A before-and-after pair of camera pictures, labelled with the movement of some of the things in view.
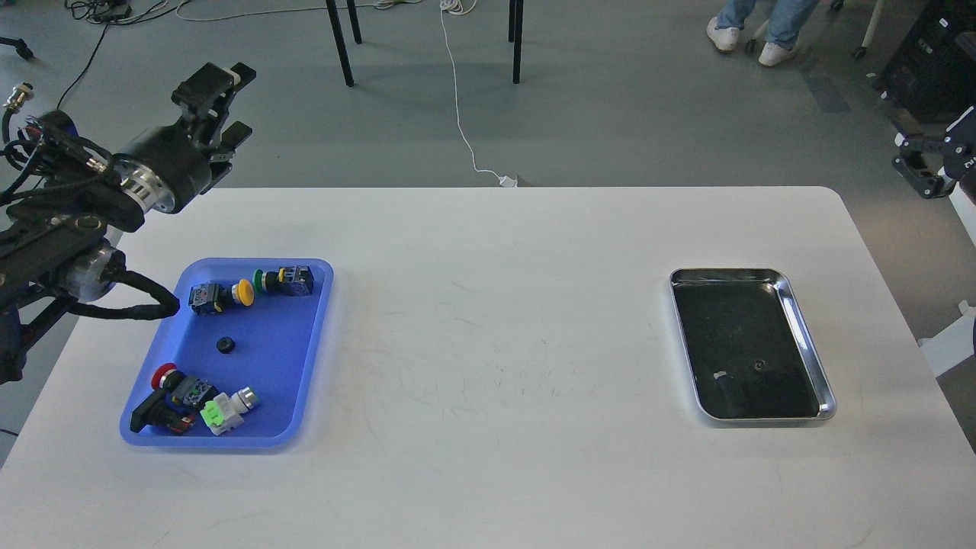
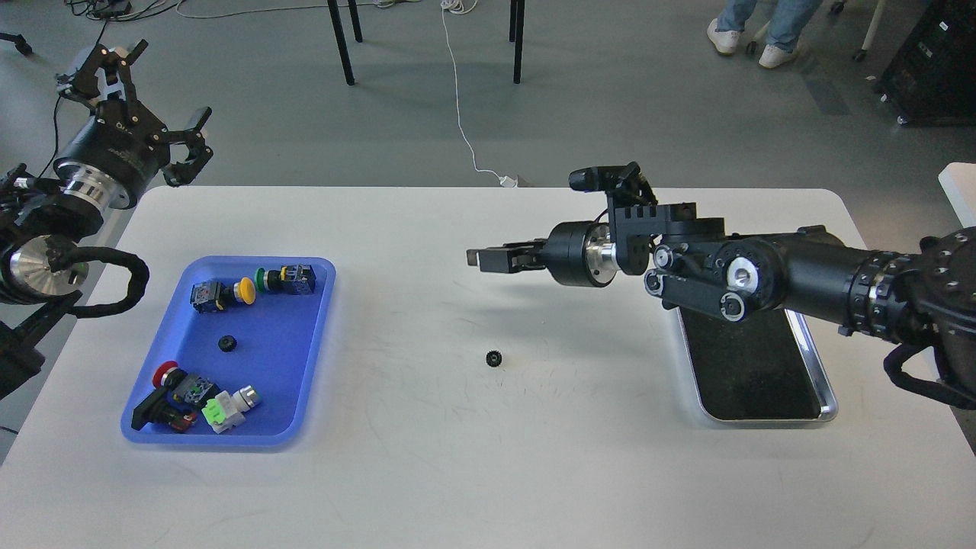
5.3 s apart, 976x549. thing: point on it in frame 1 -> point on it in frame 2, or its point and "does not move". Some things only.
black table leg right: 515,32 does not move
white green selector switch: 224,412 does not move
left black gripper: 165,168 -> 113,155
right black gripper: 919,159 -> 580,254
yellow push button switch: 213,298 does not move
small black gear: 226,345 does not move
